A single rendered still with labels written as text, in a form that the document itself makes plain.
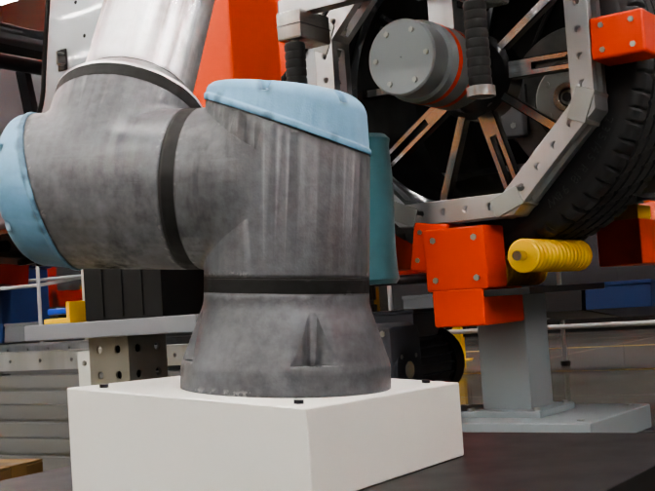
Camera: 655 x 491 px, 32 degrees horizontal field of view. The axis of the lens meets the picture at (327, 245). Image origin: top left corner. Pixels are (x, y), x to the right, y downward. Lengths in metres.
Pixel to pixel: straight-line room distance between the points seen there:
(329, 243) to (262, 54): 1.31
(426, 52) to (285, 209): 0.94
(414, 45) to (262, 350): 1.02
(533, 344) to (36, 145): 1.26
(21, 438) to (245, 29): 1.09
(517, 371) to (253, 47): 0.80
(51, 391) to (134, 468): 1.65
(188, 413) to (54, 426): 1.69
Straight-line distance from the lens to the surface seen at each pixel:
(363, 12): 2.17
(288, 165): 0.95
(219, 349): 0.96
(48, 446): 2.64
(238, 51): 2.19
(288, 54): 1.92
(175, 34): 1.14
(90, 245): 1.04
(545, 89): 2.45
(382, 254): 1.92
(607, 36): 1.89
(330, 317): 0.96
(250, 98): 0.97
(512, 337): 2.10
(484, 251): 1.94
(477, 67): 1.73
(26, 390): 2.69
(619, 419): 2.07
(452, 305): 1.97
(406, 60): 1.88
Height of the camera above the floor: 0.45
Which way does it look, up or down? 3 degrees up
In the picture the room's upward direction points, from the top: 4 degrees counter-clockwise
